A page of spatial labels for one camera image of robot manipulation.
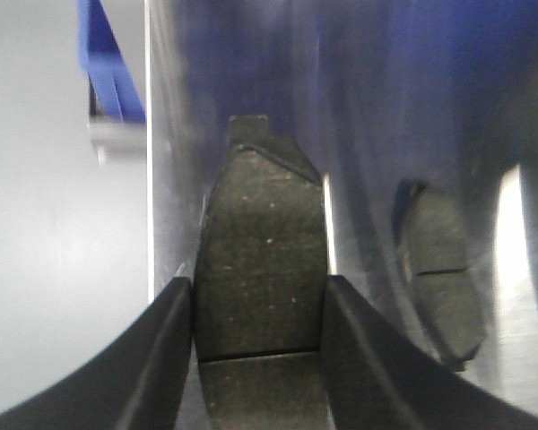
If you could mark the dark brake pad gripper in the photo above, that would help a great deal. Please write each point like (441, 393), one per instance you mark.
(259, 287)

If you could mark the blue bin lower shelf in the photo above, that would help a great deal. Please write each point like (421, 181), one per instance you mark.
(112, 92)

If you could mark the stainless steel rack frame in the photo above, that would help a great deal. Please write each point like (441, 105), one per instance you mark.
(385, 98)

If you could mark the dark brake pad middle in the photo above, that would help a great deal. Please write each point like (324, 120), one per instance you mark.
(431, 241)

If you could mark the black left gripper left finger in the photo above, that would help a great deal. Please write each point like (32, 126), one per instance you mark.
(137, 382)

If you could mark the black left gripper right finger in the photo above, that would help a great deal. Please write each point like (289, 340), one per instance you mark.
(375, 378)

